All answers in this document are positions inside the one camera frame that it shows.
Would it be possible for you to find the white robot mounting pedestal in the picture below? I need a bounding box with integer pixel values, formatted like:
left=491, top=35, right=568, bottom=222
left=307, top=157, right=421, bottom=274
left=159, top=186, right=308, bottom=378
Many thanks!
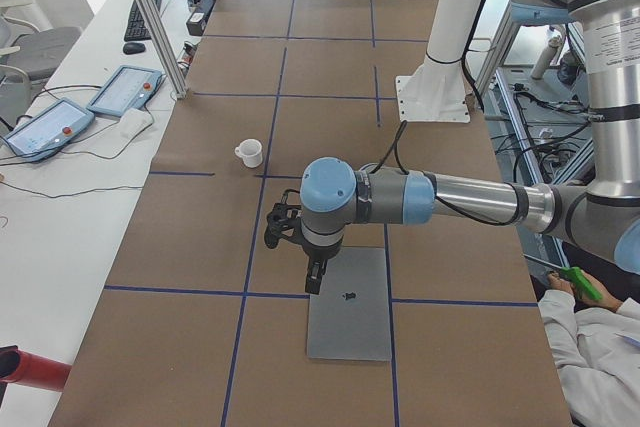
left=396, top=0, right=482, bottom=123

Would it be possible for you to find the white cup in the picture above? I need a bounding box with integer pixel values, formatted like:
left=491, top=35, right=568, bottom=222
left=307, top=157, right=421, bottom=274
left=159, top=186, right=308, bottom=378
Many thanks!
left=234, top=138, right=263, bottom=169

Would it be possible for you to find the aluminium frame post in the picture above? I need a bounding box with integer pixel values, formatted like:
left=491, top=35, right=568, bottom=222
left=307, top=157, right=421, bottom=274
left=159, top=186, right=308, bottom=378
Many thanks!
left=135, top=0, right=187, bottom=99

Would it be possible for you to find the black keyboard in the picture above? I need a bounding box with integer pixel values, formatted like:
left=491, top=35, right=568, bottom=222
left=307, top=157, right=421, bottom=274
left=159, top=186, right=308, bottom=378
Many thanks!
left=123, top=1, right=151, bottom=42

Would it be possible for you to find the grey closed laptop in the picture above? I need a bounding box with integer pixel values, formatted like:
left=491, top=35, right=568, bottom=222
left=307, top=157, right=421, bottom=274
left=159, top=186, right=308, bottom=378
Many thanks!
left=306, top=247, right=391, bottom=362

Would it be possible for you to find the blue teach pendant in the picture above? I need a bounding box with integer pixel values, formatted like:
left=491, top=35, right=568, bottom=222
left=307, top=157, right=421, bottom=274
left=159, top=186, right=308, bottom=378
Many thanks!
left=87, top=65, right=163, bottom=117
left=3, top=98, right=95, bottom=162

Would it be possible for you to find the grey office chair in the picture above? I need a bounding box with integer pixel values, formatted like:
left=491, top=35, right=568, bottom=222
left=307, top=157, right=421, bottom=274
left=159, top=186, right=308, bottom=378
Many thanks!
left=0, top=0, right=82, bottom=98

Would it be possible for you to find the black computer mouse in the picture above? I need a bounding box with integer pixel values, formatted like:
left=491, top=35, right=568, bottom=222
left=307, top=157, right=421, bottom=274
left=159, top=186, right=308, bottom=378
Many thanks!
left=122, top=41, right=146, bottom=55

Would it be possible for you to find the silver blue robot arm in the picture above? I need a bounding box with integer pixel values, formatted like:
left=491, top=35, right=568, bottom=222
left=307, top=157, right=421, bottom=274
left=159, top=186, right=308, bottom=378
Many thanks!
left=264, top=0, right=639, bottom=294

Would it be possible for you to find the blue teach pendant far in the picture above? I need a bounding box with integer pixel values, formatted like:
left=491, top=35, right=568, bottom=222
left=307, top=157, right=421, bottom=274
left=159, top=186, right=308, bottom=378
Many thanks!
left=87, top=65, right=163, bottom=117

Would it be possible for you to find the brown paper table cover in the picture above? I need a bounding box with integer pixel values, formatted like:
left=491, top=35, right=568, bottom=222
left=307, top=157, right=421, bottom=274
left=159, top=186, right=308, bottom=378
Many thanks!
left=51, top=0, right=571, bottom=426

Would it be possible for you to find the blue teach pendant near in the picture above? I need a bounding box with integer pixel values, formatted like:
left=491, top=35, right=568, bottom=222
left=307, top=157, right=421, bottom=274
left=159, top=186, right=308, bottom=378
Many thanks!
left=3, top=98, right=95, bottom=162

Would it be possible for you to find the white coat sleeve forearm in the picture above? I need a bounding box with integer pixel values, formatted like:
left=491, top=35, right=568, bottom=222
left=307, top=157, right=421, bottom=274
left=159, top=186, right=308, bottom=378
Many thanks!
left=538, top=290, right=639, bottom=426

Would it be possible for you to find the green handheld device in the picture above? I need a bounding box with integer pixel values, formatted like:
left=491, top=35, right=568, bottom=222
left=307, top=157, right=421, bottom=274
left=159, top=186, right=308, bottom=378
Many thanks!
left=559, top=267, right=603, bottom=301

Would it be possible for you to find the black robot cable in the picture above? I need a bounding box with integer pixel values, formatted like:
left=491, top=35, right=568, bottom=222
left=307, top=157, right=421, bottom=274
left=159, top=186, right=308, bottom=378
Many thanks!
left=378, top=120, right=516, bottom=226

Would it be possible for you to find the white cloth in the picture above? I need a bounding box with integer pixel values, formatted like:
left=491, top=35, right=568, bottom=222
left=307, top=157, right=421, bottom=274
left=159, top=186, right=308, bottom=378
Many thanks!
left=118, top=108, right=153, bottom=140

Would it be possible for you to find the person hand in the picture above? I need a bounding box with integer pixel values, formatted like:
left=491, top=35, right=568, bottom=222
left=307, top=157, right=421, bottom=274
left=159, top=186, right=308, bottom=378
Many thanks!
left=547, top=272, right=582, bottom=300

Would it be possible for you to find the black power box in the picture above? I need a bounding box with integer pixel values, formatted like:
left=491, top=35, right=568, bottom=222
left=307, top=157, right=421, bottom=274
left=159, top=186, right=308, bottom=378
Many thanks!
left=186, top=0, right=216, bottom=37

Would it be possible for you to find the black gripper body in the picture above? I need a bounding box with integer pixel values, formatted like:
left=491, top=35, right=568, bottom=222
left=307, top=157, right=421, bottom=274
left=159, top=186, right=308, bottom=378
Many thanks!
left=265, top=188, right=342, bottom=261

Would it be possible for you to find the red cylinder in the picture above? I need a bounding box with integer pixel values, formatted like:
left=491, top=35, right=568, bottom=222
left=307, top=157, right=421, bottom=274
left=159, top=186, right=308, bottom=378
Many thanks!
left=1, top=346, right=71, bottom=392

